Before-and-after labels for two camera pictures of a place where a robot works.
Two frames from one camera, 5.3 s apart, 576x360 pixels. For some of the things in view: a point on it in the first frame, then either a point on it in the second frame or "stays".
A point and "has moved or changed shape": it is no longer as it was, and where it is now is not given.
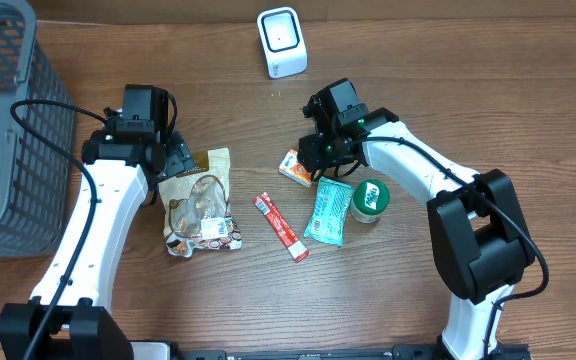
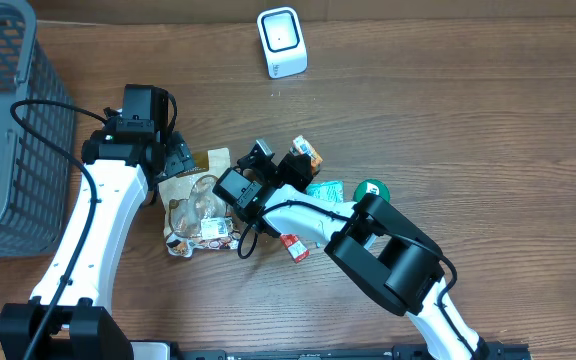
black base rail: (496, 351) stays
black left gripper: (179, 156) stays
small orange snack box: (292, 169) has moved or changed shape
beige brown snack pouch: (196, 208) stays
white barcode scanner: (282, 40) stays
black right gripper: (313, 157) to (292, 167)
